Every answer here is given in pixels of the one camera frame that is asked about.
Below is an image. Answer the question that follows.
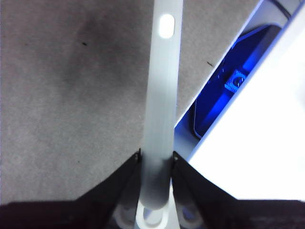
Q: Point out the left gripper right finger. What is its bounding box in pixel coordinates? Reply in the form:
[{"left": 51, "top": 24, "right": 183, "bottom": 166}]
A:
[{"left": 171, "top": 150, "right": 305, "bottom": 229}]

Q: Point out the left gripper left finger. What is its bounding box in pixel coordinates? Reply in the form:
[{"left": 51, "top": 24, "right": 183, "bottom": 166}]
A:
[{"left": 0, "top": 149, "right": 143, "bottom": 229}]

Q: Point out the grey handled sponge cup brush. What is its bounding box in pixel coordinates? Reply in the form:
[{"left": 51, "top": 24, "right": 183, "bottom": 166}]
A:
[{"left": 136, "top": 0, "right": 184, "bottom": 229}]

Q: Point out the dark glossy panel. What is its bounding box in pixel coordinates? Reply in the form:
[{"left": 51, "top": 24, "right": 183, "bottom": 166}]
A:
[{"left": 193, "top": 25, "right": 283, "bottom": 139}]

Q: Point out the small ribbed square knob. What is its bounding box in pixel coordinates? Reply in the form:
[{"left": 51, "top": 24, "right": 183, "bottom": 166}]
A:
[{"left": 224, "top": 70, "right": 248, "bottom": 93}]

